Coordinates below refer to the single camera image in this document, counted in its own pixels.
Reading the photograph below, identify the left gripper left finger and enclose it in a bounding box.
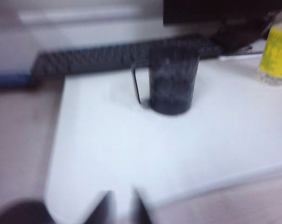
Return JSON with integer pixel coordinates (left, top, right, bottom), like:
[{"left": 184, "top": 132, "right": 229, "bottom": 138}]
[{"left": 84, "top": 190, "right": 116, "bottom": 224}]

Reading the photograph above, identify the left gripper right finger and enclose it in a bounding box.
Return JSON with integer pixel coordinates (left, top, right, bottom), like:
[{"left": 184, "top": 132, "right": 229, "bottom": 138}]
[{"left": 131, "top": 186, "right": 155, "bottom": 224}]

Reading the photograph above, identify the dark textured cup with handle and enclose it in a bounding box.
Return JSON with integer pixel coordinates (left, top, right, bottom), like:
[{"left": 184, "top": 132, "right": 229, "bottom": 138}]
[{"left": 131, "top": 45, "right": 200, "bottom": 116}]

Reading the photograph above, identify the clear bottle with yellow label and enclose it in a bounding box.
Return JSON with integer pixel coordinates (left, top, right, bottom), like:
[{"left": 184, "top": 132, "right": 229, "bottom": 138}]
[{"left": 256, "top": 4, "right": 282, "bottom": 87}]

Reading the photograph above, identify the black computer keyboard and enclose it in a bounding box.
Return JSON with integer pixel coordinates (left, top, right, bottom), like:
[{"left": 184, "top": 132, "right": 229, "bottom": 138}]
[{"left": 31, "top": 38, "right": 222, "bottom": 77}]

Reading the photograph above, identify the blue object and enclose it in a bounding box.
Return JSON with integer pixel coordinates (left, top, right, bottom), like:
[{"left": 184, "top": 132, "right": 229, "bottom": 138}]
[{"left": 0, "top": 72, "right": 37, "bottom": 89}]

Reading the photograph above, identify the silver monitor stand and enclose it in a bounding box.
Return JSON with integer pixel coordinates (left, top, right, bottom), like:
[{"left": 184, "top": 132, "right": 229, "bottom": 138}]
[{"left": 219, "top": 51, "right": 264, "bottom": 62}]

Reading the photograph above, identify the black computer monitor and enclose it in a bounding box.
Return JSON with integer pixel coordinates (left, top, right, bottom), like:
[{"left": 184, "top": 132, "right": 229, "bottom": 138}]
[{"left": 163, "top": 0, "right": 282, "bottom": 27}]

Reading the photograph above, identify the aluminium partition frame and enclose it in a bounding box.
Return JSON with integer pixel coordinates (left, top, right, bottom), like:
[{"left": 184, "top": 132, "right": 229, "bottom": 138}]
[{"left": 14, "top": 6, "right": 146, "bottom": 26}]

